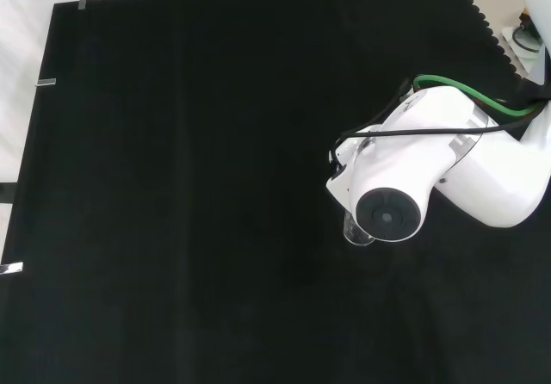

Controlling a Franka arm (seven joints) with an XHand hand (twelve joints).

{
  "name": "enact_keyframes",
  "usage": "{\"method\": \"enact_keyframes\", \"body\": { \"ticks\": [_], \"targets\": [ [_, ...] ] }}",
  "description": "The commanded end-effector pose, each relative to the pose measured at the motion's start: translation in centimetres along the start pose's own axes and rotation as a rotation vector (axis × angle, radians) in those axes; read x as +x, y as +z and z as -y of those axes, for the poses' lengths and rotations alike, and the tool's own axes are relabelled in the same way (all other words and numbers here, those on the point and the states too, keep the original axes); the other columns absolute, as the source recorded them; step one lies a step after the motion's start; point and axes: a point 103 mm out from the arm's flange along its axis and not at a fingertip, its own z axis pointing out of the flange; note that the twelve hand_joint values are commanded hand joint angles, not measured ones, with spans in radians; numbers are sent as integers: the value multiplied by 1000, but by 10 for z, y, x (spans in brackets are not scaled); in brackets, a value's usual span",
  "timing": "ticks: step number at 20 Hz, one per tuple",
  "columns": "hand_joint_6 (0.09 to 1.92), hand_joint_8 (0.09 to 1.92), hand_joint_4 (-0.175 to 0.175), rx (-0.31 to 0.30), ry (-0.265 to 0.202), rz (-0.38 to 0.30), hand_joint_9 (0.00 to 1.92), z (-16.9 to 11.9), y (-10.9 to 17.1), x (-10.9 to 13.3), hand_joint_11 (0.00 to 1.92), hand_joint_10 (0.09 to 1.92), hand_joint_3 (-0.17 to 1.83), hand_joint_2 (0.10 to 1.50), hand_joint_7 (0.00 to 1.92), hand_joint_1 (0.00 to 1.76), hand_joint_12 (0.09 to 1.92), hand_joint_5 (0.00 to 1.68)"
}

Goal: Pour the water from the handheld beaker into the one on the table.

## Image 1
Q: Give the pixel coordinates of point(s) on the black stand foot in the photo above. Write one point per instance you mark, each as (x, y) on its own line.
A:
(6, 192)

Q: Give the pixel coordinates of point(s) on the black bench cloth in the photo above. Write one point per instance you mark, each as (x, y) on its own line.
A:
(172, 186)

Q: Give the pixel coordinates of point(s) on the grey tape strip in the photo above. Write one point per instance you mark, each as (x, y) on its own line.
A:
(82, 4)
(46, 82)

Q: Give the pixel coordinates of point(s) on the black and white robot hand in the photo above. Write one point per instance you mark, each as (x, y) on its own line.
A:
(340, 186)

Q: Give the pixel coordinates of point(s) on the shiny silver tape strip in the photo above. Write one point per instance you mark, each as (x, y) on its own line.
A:
(12, 268)

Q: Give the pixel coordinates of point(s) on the tall clear glass beaker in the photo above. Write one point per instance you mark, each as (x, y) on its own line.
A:
(353, 233)

